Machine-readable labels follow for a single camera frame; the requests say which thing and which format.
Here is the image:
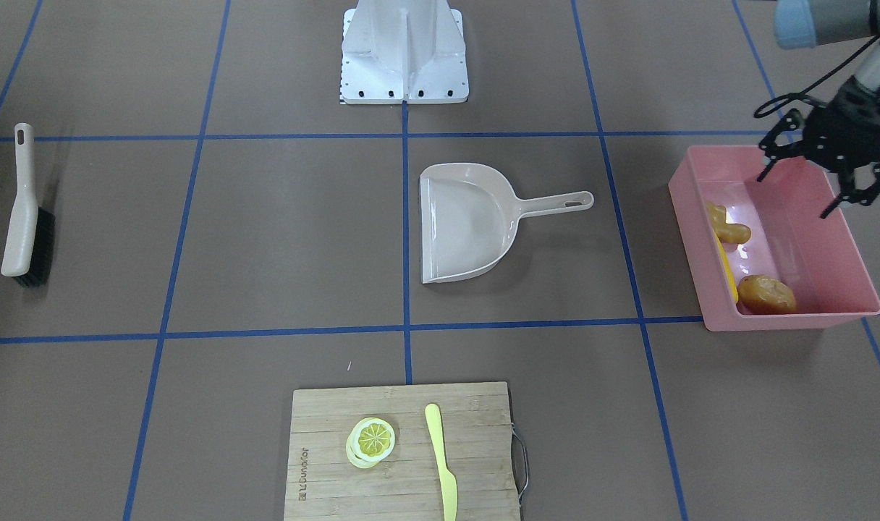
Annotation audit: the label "pink plastic bin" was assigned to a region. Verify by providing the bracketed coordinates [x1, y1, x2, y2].
[668, 145, 880, 331]

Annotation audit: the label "yellow toy knife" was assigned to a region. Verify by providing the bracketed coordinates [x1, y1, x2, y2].
[424, 403, 459, 520]

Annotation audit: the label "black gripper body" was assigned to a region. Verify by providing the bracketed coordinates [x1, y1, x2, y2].
[756, 75, 880, 182]

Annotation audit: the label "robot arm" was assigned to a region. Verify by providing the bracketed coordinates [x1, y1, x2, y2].
[754, 1, 880, 219]

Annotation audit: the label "orange toy potato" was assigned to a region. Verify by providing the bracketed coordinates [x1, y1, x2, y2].
[737, 274, 798, 315]

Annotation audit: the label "beige plastic dustpan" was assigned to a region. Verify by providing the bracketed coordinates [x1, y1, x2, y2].
[419, 163, 593, 284]

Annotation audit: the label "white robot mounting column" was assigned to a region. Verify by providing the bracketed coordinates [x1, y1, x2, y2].
[339, 1, 470, 105]

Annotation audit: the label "yellow toy lemon slice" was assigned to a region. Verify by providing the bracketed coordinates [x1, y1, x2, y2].
[345, 418, 396, 469]

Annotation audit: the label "wooden cutting board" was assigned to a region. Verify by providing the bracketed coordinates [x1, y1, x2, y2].
[284, 381, 522, 520]

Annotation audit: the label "beige hand brush black bristles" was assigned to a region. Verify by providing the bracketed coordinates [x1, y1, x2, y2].
[0, 122, 56, 288]

